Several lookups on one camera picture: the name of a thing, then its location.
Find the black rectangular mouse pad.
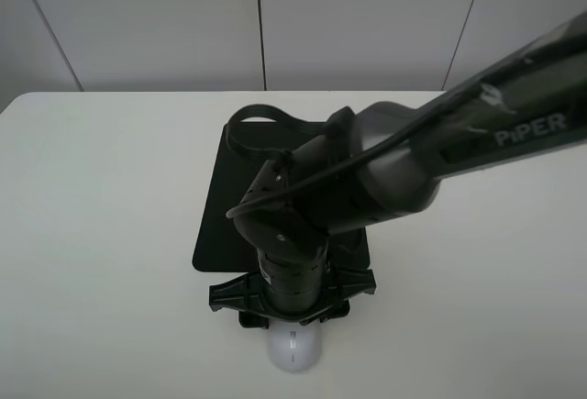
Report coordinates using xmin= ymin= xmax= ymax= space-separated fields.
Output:
xmin=191 ymin=122 xmax=372 ymax=275

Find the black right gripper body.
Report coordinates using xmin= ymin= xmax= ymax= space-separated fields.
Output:
xmin=208 ymin=266 xmax=376 ymax=328

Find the white wireless computer mouse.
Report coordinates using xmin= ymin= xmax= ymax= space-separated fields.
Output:
xmin=267 ymin=321 xmax=323 ymax=373

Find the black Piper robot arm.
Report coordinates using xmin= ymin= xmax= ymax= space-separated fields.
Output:
xmin=208 ymin=15 xmax=586 ymax=328

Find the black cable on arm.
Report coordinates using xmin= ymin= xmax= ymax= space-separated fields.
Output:
xmin=224 ymin=80 xmax=487 ymax=221

